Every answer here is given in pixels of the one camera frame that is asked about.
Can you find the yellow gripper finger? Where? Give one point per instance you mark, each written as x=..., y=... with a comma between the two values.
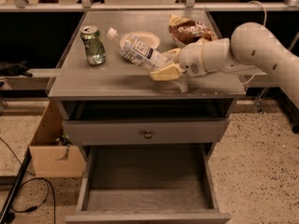
x=171, y=72
x=172, y=54

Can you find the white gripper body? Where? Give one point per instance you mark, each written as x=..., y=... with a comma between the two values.
x=191, y=60

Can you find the clear plastic water bottle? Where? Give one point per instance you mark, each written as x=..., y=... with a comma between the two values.
x=132, y=49

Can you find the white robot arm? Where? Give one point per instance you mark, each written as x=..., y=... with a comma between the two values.
x=250, y=46

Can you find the closed grey drawer with knob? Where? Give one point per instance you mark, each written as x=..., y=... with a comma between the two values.
x=141, y=132

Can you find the grey wooden drawer cabinet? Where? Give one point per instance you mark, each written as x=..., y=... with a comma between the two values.
x=118, y=90

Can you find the open grey lower drawer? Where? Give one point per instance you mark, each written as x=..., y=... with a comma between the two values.
x=155, y=184

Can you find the brown yellow chip bag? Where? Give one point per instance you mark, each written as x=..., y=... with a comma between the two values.
x=185, y=31

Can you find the white paper bowl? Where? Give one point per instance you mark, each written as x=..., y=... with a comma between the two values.
x=148, y=38

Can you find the crushed green soda can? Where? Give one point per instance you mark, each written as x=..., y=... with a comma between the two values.
x=94, y=48

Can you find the cardboard box on floor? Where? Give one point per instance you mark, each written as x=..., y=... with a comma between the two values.
x=51, y=158

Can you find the black object on ledge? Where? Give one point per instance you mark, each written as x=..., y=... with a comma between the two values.
x=10, y=69

